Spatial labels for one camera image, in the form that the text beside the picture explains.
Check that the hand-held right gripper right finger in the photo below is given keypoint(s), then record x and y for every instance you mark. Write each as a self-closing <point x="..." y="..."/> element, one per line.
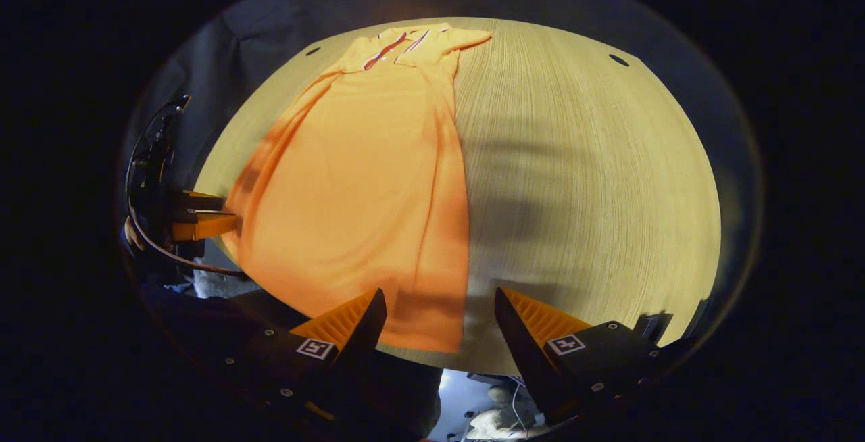
<point x="524" y="347"/>

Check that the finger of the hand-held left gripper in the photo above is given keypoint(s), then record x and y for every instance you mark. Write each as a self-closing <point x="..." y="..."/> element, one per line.
<point x="199" y="200"/>
<point x="203" y="226"/>

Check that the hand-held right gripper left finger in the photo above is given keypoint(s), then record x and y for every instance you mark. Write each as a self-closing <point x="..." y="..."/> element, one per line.
<point x="361" y="340"/>

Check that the orange T-shirt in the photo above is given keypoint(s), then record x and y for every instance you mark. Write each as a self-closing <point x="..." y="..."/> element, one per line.
<point x="358" y="192"/>

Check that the person's dark trousers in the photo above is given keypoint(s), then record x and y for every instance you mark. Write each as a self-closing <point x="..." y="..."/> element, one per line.
<point x="405" y="388"/>

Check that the white shoe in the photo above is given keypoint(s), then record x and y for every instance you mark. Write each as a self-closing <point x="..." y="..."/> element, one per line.
<point x="500" y="418"/>

